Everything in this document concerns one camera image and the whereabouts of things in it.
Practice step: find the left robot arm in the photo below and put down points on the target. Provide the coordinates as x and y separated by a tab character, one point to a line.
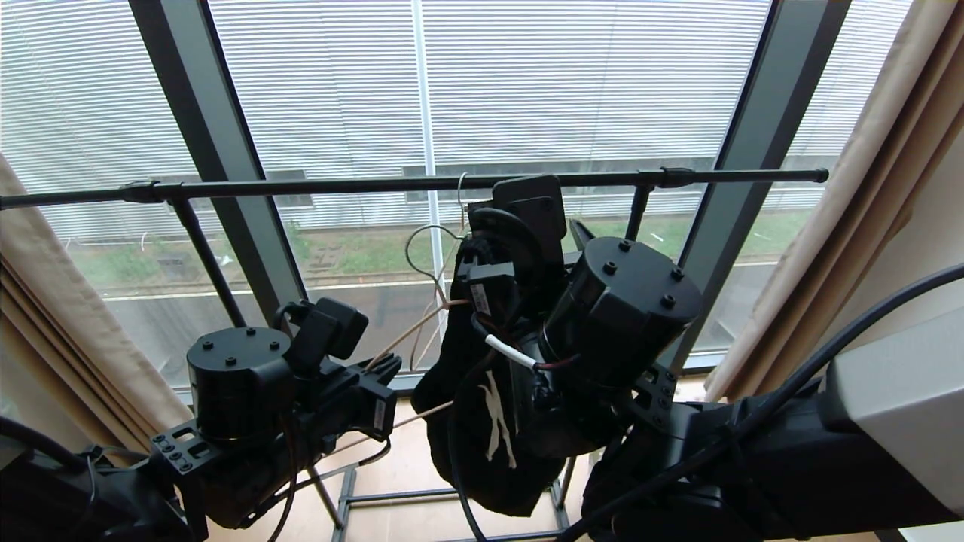
241	384

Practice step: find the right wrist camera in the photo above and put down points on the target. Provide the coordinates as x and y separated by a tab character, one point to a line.
531	207

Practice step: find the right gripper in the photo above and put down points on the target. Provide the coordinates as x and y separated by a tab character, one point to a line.
527	391

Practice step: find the beige curtain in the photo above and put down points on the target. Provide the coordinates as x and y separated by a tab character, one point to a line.
75	339
866	188

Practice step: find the black clothes rack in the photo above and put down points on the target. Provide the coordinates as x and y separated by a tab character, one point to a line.
339	184

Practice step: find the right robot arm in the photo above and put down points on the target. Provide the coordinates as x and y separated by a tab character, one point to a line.
625	309

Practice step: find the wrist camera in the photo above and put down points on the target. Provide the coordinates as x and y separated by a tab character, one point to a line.
339	324
531	207

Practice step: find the black shorts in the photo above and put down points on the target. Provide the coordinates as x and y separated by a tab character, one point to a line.
467	467

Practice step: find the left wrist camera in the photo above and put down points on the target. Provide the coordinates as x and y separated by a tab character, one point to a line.
339	324

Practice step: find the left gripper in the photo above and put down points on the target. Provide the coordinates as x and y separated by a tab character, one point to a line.
339	429

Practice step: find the pink clothes hanger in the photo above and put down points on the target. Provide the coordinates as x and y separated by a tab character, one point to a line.
414	330
460	199

